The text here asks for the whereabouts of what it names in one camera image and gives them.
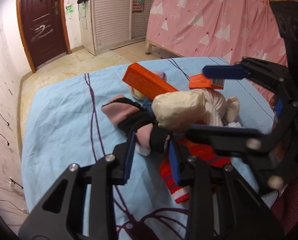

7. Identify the pink tree-pattern curtain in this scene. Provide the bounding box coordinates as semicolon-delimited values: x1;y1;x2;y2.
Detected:
146;0;287;65

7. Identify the cream rolled sock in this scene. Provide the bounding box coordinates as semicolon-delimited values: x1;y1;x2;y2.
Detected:
151;90;206;133

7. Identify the dark brown door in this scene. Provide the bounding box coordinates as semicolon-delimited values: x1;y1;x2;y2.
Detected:
16;0;72;73

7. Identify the pink and black sock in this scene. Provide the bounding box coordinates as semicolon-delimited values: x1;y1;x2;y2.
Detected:
101;94;170;153

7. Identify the long orange box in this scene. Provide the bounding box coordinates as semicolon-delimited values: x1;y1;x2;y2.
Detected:
122;63;178;100

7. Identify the white louvered wardrobe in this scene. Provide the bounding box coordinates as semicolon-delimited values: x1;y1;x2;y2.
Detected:
78;0;153;55

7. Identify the white ribbed sock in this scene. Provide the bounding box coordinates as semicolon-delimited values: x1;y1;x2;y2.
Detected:
201;88;240;127

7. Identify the light blue bed sheet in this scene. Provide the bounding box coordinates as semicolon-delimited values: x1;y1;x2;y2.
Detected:
21;57;275;239

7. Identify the small orange barcode box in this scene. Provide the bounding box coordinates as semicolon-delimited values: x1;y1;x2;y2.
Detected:
189;74;225;89

